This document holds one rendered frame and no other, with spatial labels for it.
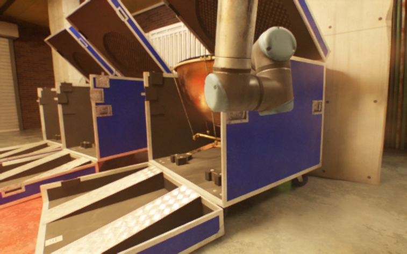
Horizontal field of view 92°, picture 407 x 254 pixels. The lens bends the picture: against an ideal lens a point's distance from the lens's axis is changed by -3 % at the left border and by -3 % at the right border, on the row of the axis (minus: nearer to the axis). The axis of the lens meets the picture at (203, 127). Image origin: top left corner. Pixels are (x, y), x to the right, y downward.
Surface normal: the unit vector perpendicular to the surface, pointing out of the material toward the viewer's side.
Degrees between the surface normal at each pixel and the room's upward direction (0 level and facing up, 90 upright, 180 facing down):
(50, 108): 90
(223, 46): 97
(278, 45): 77
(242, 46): 103
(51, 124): 90
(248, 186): 90
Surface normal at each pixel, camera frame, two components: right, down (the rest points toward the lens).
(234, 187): 0.58, 0.09
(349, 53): -0.54, 0.12
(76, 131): 0.80, 0.05
